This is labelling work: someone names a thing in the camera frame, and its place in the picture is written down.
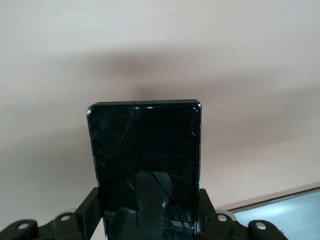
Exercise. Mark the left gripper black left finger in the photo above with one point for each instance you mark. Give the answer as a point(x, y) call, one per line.
point(82, 220)

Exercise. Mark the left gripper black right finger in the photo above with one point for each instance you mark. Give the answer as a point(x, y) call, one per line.
point(210, 225)

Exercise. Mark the long black smartphone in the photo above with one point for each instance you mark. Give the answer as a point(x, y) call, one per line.
point(145, 140)

